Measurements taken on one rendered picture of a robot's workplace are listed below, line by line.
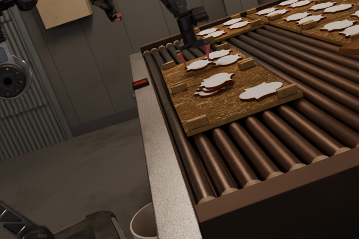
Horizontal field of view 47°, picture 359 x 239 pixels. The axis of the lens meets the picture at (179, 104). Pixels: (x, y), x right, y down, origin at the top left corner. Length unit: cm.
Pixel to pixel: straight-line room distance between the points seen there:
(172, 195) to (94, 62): 349
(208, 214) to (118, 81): 366
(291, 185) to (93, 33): 366
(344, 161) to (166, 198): 38
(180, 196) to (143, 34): 341
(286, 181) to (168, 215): 25
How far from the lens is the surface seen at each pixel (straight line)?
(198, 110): 130
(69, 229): 243
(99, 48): 431
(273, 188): 79
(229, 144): 106
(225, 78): 143
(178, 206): 89
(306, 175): 81
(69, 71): 442
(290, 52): 173
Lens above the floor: 138
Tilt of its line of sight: 18 degrees down
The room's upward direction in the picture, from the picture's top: 18 degrees counter-clockwise
